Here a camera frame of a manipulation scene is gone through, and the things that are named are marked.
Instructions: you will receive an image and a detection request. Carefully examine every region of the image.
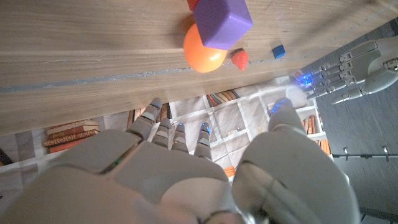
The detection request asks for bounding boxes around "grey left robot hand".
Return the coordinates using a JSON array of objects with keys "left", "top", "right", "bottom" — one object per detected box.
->
[{"left": 292, "top": 35, "right": 398, "bottom": 105}]

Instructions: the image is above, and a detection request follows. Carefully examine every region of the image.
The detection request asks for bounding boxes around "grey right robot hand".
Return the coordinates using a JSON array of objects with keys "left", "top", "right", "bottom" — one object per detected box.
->
[{"left": 0, "top": 97, "right": 361, "bottom": 224}]

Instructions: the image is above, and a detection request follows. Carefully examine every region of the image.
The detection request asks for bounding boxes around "purple magnetic cube block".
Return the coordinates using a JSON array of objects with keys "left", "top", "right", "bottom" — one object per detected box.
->
[{"left": 192, "top": 0, "right": 254, "bottom": 51}]

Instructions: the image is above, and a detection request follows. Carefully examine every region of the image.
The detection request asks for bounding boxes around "orange ball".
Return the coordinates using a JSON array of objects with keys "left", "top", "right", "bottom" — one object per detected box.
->
[{"left": 183, "top": 23, "right": 228, "bottom": 74}]

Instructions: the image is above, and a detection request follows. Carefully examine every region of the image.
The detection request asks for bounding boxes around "small blue cube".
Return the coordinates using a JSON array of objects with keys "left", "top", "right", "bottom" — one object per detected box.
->
[{"left": 272, "top": 44, "right": 286, "bottom": 60}]

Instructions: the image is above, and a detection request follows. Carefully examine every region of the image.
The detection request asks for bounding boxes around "printed bookshelf backdrop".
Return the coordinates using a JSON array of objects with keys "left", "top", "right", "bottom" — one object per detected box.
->
[{"left": 0, "top": 74, "right": 332, "bottom": 206}]

